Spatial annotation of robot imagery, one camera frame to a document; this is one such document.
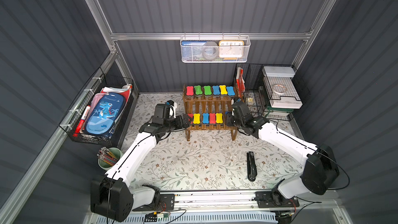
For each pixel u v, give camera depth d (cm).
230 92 83
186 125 72
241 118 63
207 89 83
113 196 39
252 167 80
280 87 96
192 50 91
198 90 83
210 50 87
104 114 64
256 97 119
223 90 83
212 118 87
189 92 83
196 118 85
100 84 78
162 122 61
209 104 94
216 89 83
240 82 115
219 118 86
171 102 73
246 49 85
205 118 86
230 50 89
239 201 75
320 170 42
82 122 64
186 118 72
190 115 87
